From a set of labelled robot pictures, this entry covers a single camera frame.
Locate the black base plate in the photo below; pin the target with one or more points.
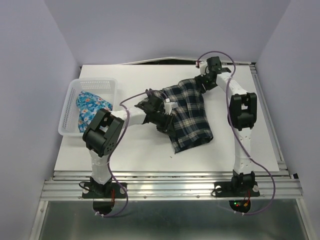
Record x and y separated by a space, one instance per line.
120 192
225 189

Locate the blue floral skirt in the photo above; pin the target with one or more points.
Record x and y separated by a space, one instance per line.
88 105

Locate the white plastic basket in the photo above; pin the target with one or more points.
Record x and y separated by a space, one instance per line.
106 88

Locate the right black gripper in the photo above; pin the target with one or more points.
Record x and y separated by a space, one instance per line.
199 80

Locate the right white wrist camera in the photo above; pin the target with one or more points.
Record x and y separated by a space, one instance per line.
203 67

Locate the navy plaid skirt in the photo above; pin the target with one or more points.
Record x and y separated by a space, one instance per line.
190 122

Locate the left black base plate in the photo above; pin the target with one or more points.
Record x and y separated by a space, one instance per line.
120 192

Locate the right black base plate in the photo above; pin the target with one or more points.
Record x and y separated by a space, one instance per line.
225 189

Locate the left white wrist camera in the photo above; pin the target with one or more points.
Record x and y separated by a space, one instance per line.
169 106

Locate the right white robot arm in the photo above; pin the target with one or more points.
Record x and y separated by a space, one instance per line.
241 116

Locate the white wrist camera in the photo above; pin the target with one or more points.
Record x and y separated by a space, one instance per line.
169 106
203 67

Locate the aluminium mounting rail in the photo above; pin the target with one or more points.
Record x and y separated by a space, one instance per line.
161 185

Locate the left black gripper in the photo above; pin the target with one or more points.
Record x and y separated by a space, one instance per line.
167 126

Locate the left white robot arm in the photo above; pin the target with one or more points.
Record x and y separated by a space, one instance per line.
107 128

